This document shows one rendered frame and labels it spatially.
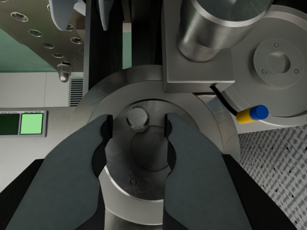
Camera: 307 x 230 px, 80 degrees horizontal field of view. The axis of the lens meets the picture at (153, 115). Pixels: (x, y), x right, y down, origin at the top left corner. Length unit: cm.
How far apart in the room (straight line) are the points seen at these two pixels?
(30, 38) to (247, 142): 46
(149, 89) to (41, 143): 43
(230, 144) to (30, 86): 339
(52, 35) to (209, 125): 36
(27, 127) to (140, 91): 44
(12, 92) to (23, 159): 305
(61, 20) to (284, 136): 29
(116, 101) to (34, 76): 336
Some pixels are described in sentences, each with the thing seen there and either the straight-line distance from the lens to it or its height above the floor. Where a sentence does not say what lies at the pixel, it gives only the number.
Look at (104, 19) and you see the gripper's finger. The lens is 18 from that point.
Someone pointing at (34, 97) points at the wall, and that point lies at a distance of 339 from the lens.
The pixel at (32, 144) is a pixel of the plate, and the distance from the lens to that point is 57.
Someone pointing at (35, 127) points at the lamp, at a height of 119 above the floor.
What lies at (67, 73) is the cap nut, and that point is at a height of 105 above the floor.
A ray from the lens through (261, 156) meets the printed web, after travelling 35.
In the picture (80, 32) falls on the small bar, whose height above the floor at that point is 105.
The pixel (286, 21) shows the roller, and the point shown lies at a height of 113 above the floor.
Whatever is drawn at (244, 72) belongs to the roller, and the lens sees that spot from 20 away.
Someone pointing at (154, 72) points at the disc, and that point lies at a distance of 17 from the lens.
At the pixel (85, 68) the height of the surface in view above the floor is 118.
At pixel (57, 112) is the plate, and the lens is 55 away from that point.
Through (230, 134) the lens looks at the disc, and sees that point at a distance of 17.
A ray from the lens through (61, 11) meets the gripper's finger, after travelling 20.
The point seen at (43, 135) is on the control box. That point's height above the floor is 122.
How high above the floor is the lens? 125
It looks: 9 degrees down
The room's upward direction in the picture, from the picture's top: 179 degrees clockwise
